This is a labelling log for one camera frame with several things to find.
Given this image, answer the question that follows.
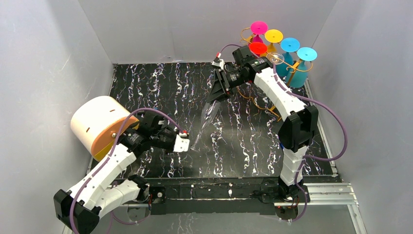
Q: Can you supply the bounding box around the blue wine glass front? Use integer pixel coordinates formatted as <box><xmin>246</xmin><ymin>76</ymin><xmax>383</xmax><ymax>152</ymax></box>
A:
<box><xmin>286</xmin><ymin>47</ymin><xmax>318</xmax><ymax>88</ymax></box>

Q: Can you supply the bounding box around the blue wine glass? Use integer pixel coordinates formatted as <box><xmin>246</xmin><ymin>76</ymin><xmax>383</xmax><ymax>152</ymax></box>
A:
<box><xmin>276</xmin><ymin>38</ymin><xmax>300</xmax><ymax>77</ymax></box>
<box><xmin>286</xmin><ymin>47</ymin><xmax>318</xmax><ymax>88</ymax></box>

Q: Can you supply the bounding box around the pink wine glass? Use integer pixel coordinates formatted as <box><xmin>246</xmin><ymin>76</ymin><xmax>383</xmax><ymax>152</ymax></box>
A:
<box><xmin>246</xmin><ymin>21</ymin><xmax>268</xmax><ymax>45</ymax></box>

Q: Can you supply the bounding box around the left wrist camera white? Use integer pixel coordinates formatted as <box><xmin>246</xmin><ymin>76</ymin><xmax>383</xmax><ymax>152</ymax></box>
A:
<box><xmin>173</xmin><ymin>133</ymin><xmax>190</xmax><ymax>153</ymax></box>

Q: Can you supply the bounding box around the yellow wine glass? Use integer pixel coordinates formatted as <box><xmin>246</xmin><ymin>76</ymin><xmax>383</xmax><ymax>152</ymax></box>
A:
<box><xmin>260</xmin><ymin>29</ymin><xmax>283</xmax><ymax>57</ymax></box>

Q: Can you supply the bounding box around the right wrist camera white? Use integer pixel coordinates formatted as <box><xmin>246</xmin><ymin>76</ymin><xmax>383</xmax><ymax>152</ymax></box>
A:
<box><xmin>211</xmin><ymin>57</ymin><xmax>225</xmax><ymax>70</ymax></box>

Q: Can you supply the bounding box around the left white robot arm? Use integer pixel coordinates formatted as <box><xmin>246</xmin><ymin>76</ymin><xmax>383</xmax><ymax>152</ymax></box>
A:
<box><xmin>54</xmin><ymin>107</ymin><xmax>190</xmax><ymax>234</ymax></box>

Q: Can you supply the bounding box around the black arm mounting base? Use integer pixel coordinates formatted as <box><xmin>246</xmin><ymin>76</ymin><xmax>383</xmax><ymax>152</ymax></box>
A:
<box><xmin>147</xmin><ymin>176</ymin><xmax>311</xmax><ymax>215</ymax></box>

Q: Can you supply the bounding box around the blue wine glass rear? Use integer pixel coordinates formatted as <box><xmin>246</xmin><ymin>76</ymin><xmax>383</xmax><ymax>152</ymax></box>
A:
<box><xmin>276</xmin><ymin>38</ymin><xmax>300</xmax><ymax>77</ymax></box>

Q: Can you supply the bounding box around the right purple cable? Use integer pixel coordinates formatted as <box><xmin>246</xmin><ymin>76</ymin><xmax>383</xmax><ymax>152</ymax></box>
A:
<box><xmin>217</xmin><ymin>43</ymin><xmax>349</xmax><ymax>223</ymax></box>

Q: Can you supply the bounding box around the gold wire glass rack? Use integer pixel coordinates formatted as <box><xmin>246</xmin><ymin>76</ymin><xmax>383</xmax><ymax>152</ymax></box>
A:
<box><xmin>242</xmin><ymin>21</ymin><xmax>317</xmax><ymax>121</ymax></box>

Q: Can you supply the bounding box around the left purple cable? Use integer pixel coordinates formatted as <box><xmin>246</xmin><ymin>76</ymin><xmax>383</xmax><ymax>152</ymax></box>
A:
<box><xmin>68</xmin><ymin>107</ymin><xmax>188</xmax><ymax>234</ymax></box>

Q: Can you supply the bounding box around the white orange cylinder spool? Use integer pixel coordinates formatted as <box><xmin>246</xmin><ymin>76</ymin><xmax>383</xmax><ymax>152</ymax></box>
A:
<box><xmin>70</xmin><ymin>96</ymin><xmax>130</xmax><ymax>161</ymax></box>

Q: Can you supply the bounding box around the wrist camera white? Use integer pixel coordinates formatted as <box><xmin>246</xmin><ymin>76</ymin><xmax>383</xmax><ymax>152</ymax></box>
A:
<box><xmin>173</xmin><ymin>133</ymin><xmax>190</xmax><ymax>153</ymax></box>
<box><xmin>211</xmin><ymin>57</ymin><xmax>225</xmax><ymax>70</ymax></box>

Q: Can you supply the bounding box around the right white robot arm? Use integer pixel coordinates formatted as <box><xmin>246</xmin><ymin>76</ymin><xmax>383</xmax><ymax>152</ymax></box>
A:
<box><xmin>206</xmin><ymin>46</ymin><xmax>319</xmax><ymax>199</ymax></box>

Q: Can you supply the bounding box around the purple cable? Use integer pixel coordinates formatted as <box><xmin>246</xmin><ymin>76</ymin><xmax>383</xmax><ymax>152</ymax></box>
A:
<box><xmin>217</xmin><ymin>43</ymin><xmax>349</xmax><ymax>223</ymax></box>
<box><xmin>68</xmin><ymin>107</ymin><xmax>188</xmax><ymax>234</ymax></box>

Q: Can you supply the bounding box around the red wine glass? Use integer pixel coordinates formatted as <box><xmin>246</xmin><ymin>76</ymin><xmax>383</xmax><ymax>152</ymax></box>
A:
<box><xmin>248</xmin><ymin>42</ymin><xmax>267</xmax><ymax>58</ymax></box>

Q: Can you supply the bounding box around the clear champagne flute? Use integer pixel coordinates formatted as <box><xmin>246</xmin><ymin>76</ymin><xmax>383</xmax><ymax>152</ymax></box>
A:
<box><xmin>190</xmin><ymin>100</ymin><xmax>221</xmax><ymax>152</ymax></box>
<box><xmin>266</xmin><ymin>52</ymin><xmax>284</xmax><ymax>65</ymax></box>

